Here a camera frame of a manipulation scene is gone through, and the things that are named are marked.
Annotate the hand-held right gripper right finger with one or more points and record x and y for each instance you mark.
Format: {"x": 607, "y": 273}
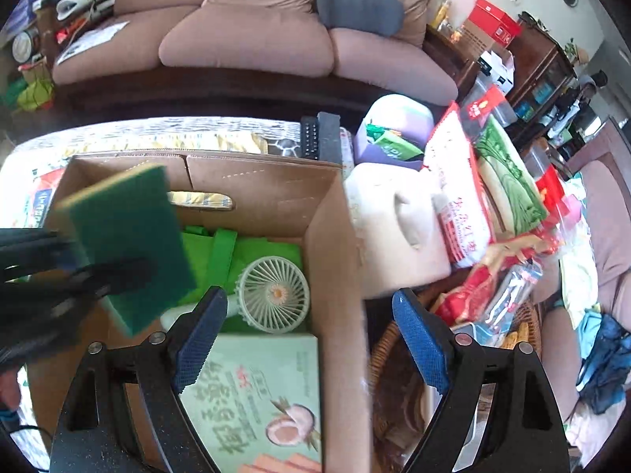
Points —
{"x": 421, "y": 345}

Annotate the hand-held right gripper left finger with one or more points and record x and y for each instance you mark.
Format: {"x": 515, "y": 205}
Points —
{"x": 197, "y": 345}

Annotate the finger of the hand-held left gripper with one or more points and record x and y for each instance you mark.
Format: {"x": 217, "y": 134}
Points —
{"x": 123, "y": 273}
{"x": 29, "y": 251}

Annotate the green and yellow sponge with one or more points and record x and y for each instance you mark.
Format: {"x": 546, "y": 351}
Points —
{"x": 128, "y": 217}

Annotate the brown cardboard box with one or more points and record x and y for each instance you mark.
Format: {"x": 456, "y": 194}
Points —
{"x": 340, "y": 266}

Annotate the green fabric tote bag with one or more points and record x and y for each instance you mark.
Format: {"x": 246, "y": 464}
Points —
{"x": 266, "y": 251}

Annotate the brown wicker basket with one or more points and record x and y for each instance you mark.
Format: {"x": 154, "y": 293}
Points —
{"x": 399, "y": 379}

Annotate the pale green snack box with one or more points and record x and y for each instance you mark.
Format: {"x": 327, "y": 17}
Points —
{"x": 261, "y": 384}

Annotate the small pale green fan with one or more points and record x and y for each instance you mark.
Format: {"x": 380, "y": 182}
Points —
{"x": 273, "y": 293}

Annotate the red snack packet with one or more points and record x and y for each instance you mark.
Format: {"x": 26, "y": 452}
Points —
{"x": 493, "y": 266}

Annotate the clear plastic packet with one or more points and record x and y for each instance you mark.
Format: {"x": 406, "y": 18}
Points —
{"x": 515, "y": 290}

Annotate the white plastic jug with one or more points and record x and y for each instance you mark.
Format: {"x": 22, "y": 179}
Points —
{"x": 379, "y": 226}

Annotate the yellow green bag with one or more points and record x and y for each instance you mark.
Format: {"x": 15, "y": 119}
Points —
{"x": 34, "y": 96}

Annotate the white bag with red print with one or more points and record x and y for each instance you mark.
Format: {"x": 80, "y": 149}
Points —
{"x": 456, "y": 182}

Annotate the blue cloth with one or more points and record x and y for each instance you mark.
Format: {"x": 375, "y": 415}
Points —
{"x": 606, "y": 359}

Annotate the green printed noodle packet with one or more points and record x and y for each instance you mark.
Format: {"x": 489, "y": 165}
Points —
{"x": 512, "y": 182}

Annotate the green snack packet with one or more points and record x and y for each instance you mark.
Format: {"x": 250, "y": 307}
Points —
{"x": 392, "y": 145}

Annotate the white paper sheet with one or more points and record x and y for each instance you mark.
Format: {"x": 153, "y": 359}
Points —
{"x": 93, "y": 39}

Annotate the pink armchair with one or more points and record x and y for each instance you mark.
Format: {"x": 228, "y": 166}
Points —
{"x": 611, "y": 217}

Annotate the black remote control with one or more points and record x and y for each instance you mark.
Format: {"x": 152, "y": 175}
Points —
{"x": 320, "y": 138}

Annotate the purple and white container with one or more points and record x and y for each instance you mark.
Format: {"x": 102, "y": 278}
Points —
{"x": 399, "y": 113}

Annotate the clear container with red label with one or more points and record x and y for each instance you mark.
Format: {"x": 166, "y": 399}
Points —
{"x": 485, "y": 106}

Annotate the beige sofa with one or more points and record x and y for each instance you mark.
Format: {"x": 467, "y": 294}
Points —
{"x": 246, "y": 39}

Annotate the white and black box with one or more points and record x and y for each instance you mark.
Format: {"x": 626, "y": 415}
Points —
{"x": 495, "y": 71}

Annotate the dark wooden side table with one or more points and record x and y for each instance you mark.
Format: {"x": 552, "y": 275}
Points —
{"x": 448, "y": 59}

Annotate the dark wooden cabinet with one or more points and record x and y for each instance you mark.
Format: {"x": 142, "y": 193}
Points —
{"x": 542, "y": 69}

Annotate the yellow bottles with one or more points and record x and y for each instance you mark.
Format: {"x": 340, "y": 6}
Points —
{"x": 440, "y": 15}

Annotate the red box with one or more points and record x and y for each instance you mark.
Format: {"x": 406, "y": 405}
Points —
{"x": 493, "y": 19}

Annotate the grey pillow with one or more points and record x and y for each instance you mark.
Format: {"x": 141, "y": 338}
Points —
{"x": 360, "y": 10}

